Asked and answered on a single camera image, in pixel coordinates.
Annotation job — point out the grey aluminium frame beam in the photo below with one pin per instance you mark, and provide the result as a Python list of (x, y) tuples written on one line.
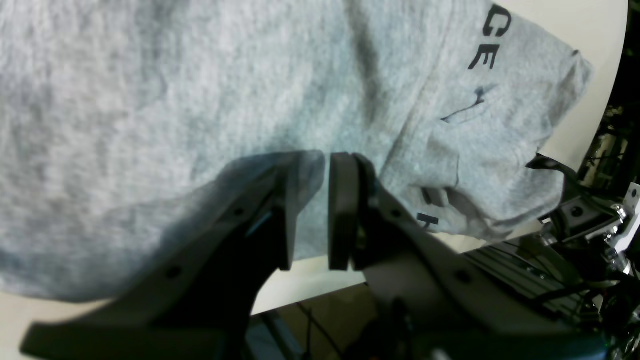
[(533, 280)]

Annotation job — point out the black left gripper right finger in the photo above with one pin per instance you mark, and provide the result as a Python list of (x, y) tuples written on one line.
[(432, 303)]

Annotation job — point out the grey T-shirt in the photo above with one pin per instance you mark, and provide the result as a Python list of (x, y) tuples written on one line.
[(127, 124)]

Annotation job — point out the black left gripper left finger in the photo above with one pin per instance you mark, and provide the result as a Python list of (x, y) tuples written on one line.
[(197, 305)]

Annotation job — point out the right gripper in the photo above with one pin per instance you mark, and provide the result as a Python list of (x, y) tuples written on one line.
[(583, 226)]

